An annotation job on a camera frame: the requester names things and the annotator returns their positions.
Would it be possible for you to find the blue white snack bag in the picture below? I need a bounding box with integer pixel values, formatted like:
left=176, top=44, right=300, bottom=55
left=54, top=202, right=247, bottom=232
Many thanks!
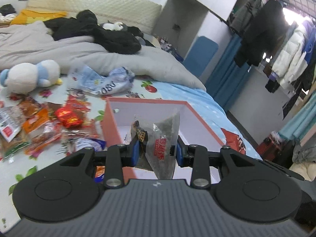
left=69, top=138, right=106, bottom=153

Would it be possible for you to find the grey triangular snack packet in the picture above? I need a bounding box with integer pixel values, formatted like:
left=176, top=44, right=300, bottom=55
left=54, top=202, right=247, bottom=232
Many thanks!
left=130, top=109, right=180, bottom=180

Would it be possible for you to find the red foil snack packet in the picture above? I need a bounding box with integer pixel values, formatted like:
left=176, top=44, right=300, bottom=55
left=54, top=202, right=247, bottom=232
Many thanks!
left=55, top=106, right=83, bottom=128

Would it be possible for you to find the orange snack packet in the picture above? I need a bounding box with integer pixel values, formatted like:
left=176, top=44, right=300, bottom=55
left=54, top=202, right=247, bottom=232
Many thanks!
left=23, top=108, right=62, bottom=156

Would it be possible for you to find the green dried tofu packet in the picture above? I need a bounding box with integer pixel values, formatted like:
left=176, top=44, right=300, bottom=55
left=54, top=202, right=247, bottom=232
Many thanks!
left=1, top=130, right=31, bottom=159

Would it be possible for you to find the white shrimp snack packet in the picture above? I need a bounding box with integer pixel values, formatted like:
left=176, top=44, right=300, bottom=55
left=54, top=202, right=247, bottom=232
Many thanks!
left=0, top=106, right=24, bottom=142

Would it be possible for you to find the red snack front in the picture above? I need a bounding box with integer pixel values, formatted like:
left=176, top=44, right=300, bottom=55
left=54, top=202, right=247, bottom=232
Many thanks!
left=221, top=128, right=246, bottom=155

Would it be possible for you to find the pink cardboard box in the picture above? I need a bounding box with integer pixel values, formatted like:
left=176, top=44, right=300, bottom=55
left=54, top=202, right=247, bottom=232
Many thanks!
left=101, top=97, right=223, bottom=189

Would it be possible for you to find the light blue bedsheet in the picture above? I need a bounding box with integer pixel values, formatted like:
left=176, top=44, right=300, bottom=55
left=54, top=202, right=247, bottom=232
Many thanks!
left=154, top=81, right=261, bottom=159

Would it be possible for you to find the crumpled blue white bag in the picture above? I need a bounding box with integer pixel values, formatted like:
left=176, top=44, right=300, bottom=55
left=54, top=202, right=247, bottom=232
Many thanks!
left=67, top=64, right=135, bottom=96

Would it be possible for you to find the blue curtain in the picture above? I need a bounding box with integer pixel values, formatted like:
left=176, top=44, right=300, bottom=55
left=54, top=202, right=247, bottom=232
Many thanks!
left=206, top=34, right=250, bottom=111

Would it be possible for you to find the blue chair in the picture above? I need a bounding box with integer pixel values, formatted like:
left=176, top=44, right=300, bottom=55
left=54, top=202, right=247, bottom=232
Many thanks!
left=182, top=36, right=218, bottom=78

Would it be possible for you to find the fruit print tablecloth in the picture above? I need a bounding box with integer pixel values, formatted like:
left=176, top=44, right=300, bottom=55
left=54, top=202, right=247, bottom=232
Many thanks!
left=0, top=73, right=164, bottom=230

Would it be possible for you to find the black clothes pile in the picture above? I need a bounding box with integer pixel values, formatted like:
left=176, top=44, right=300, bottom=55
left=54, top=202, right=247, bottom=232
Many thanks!
left=44, top=10, right=141, bottom=55

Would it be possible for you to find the white blue plush toy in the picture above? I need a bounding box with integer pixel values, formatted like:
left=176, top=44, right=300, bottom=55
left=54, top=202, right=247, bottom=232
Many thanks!
left=1, top=60, right=62, bottom=94

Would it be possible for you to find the white small plush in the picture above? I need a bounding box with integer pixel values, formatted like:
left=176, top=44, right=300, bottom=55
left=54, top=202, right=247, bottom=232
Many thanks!
left=102, top=22, right=124, bottom=31

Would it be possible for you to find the white hanging jacket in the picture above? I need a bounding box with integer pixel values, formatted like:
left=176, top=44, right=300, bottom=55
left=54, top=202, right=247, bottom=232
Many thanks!
left=272, top=17, right=313, bottom=89

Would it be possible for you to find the grey duvet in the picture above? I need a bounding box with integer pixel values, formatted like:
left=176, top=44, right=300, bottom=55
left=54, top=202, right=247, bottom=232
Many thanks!
left=1, top=22, right=206, bottom=90

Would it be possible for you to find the black hanging coat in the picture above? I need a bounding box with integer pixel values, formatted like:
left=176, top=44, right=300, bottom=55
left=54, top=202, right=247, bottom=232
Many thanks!
left=234, top=0, right=289, bottom=67

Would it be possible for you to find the cream padded headboard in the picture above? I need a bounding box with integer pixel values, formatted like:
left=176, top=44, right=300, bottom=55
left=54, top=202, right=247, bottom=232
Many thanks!
left=26, top=0, right=162, bottom=34

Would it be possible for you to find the yellow pillow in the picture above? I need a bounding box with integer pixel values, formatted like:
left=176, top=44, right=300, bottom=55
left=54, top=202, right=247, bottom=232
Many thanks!
left=10, top=9, right=67, bottom=25

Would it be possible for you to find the clothes pile on nightstand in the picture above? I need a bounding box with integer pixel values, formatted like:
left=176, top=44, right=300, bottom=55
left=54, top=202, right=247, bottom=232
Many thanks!
left=0, top=4, right=17, bottom=22

